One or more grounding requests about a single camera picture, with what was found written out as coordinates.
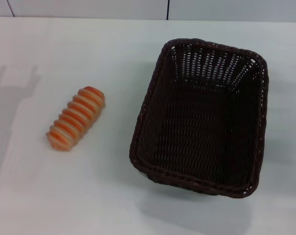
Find ridged orange bread loaf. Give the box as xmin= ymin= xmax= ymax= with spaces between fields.
xmin=45 ymin=86 xmax=106 ymax=152

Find black wicker basket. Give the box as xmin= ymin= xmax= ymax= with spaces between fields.
xmin=128 ymin=38 xmax=270 ymax=198

